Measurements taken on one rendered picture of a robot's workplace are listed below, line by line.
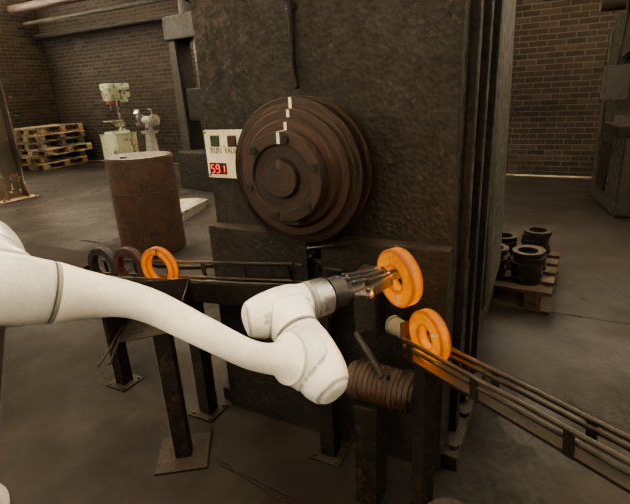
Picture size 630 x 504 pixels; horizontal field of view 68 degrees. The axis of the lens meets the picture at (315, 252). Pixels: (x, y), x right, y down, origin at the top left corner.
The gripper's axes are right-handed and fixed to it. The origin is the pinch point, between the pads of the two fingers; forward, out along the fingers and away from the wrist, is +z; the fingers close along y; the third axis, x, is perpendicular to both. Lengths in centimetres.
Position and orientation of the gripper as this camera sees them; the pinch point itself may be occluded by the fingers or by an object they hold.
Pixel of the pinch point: (398, 271)
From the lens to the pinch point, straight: 120.3
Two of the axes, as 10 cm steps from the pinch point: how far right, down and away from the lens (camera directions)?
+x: -1.0, -9.3, -3.5
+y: 4.6, 2.7, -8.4
